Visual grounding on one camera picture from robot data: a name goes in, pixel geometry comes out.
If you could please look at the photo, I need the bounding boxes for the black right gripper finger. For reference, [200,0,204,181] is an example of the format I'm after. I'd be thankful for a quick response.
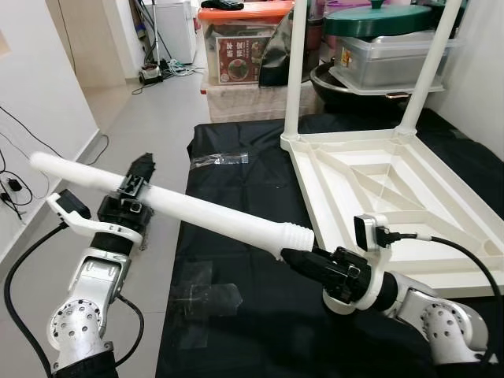
[280,247,335,286]

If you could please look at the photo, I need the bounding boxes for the thin black floor cable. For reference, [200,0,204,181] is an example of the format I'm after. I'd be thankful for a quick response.
[0,102,111,221]

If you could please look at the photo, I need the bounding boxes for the orange-lid clear storage box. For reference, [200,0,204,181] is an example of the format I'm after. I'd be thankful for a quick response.
[197,2,294,86]

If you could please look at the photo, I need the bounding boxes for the small black remote-like object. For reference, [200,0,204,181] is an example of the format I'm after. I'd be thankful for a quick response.
[206,0,245,11]

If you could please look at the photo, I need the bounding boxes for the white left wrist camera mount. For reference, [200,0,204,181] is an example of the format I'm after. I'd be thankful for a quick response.
[45,187,149,249]

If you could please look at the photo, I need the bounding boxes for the clear plastic storage container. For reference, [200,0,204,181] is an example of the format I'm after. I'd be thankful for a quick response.
[340,33,458,91]

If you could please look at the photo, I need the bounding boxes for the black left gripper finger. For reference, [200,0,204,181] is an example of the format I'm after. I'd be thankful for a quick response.
[118,152,157,199]

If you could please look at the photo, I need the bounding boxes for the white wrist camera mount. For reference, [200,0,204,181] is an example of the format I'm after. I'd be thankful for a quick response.
[324,213,392,317]
[45,187,149,249]

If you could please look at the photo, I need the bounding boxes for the long clear tape strip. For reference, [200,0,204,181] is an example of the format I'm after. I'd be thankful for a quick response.
[191,153,250,169]

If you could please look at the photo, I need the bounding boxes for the black wok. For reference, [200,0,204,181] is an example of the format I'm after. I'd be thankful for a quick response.
[309,61,426,115]

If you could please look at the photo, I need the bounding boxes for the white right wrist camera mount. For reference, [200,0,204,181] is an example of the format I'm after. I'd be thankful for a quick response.
[324,213,392,317]

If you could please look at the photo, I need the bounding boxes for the green pot lid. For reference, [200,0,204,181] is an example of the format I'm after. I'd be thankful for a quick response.
[323,0,435,38]

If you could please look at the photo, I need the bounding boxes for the black tablecloth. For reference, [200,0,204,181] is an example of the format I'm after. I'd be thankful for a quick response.
[154,109,504,378]

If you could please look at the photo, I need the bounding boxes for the white cabinet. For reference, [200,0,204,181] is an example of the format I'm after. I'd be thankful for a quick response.
[151,0,198,65]

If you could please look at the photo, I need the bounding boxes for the white lace cloth cover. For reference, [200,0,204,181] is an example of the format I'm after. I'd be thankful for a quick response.
[203,80,316,123]

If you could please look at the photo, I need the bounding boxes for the white plastic table top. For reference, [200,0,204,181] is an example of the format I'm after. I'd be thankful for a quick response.
[281,128,504,300]

